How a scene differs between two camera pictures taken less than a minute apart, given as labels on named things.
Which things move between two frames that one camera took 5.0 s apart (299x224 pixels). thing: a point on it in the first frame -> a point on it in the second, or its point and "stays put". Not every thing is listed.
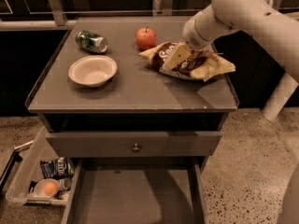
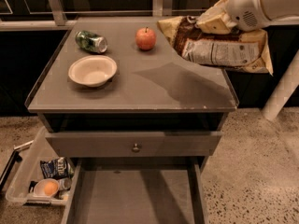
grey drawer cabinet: x=126 y=103 stays put
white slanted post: x=279 y=97 stays put
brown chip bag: x=201 y=63 -> x=245 y=50
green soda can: x=91 y=41 stays put
